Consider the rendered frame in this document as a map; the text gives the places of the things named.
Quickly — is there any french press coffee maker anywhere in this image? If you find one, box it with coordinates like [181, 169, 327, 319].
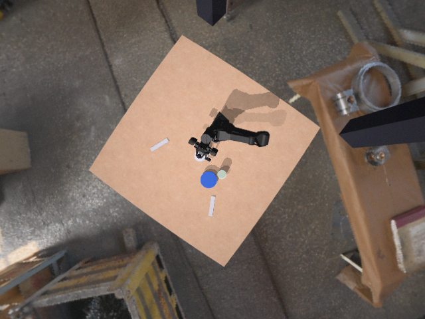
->
[195, 152, 211, 161]

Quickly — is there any blue short cylinder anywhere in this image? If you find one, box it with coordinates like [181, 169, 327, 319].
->
[201, 171, 217, 188]

